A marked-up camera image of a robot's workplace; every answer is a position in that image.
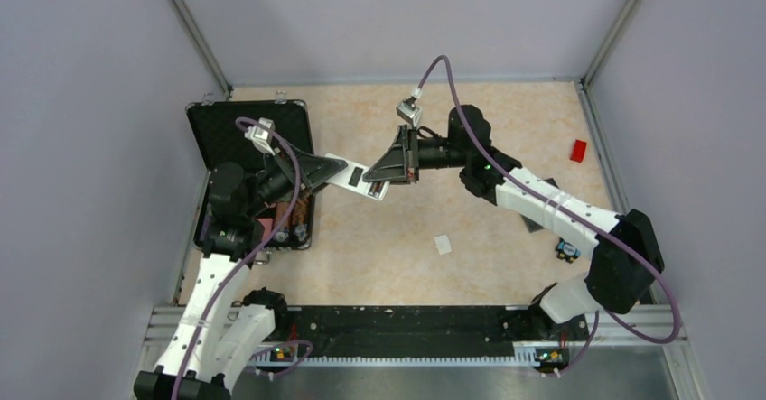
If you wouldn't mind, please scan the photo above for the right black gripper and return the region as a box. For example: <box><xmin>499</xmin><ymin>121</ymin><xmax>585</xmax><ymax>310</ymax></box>
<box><xmin>365</xmin><ymin>126</ymin><xmax>469</xmax><ymax>186</ymax></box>

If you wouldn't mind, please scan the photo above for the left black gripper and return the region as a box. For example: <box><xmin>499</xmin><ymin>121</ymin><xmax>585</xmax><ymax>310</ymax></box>
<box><xmin>244</xmin><ymin>138</ymin><xmax>348</xmax><ymax>217</ymax></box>

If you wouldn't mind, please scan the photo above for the white remote control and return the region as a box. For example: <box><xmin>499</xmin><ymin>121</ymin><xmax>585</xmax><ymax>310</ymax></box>
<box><xmin>324</xmin><ymin>153</ymin><xmax>389</xmax><ymax>201</ymax></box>

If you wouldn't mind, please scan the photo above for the white battery cover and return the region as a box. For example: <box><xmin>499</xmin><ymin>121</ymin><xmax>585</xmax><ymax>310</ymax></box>
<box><xmin>434</xmin><ymin>235</ymin><xmax>453</xmax><ymax>256</ymax></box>

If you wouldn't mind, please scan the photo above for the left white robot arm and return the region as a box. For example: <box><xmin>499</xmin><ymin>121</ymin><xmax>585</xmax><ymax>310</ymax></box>
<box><xmin>133</xmin><ymin>150</ymin><xmax>348</xmax><ymax>399</ymax></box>

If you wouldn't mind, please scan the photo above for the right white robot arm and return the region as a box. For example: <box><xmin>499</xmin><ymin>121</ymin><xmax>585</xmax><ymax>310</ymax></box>
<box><xmin>362</xmin><ymin>106</ymin><xmax>665</xmax><ymax>339</ymax></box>

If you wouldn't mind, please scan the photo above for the black poker chip case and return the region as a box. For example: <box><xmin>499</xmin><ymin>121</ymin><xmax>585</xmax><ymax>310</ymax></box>
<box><xmin>186</xmin><ymin>99</ymin><xmax>323</xmax><ymax>260</ymax></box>

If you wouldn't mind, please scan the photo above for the dark grey studded baseplate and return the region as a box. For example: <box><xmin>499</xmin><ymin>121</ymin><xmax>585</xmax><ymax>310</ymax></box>
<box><xmin>521</xmin><ymin>177</ymin><xmax>558</xmax><ymax>233</ymax></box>

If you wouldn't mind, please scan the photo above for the red toy brick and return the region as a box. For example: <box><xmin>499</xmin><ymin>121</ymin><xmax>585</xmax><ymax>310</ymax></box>
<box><xmin>569</xmin><ymin>139</ymin><xmax>588</xmax><ymax>163</ymax></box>

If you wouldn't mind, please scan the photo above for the blue owl toy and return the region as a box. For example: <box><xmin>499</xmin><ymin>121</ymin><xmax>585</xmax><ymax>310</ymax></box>
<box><xmin>556</xmin><ymin>239</ymin><xmax>581</xmax><ymax>264</ymax></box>

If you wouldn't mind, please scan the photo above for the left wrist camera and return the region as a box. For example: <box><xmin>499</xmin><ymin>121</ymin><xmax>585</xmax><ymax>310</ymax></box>
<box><xmin>245</xmin><ymin>118</ymin><xmax>276</xmax><ymax>156</ymax></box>

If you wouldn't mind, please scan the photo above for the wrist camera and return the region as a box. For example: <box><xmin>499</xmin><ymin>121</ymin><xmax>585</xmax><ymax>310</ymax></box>
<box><xmin>245</xmin><ymin>118</ymin><xmax>276</xmax><ymax>156</ymax></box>
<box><xmin>396</xmin><ymin>87</ymin><xmax>423</xmax><ymax>128</ymax></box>

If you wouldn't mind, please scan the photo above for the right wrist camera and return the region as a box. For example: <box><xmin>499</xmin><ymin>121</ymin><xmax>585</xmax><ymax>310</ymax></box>
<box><xmin>396</xmin><ymin>87</ymin><xmax>423</xmax><ymax>128</ymax></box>

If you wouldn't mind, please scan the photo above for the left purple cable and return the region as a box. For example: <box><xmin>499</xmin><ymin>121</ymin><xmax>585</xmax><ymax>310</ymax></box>
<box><xmin>170</xmin><ymin>116</ymin><xmax>302</xmax><ymax>400</ymax></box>

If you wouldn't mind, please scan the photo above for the purple cable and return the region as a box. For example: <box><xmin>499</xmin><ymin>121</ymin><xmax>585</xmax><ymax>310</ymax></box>
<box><xmin>170</xmin><ymin>116</ymin><xmax>302</xmax><ymax>400</ymax></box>
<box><xmin>416</xmin><ymin>54</ymin><xmax>684</xmax><ymax>375</ymax></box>

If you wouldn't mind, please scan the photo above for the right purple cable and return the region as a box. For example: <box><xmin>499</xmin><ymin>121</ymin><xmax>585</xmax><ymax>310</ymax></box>
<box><xmin>416</xmin><ymin>54</ymin><xmax>684</xmax><ymax>375</ymax></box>

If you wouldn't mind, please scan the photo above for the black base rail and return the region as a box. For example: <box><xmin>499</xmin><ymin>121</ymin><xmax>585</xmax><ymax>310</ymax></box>
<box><xmin>248</xmin><ymin>305</ymin><xmax>591</xmax><ymax>374</ymax></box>

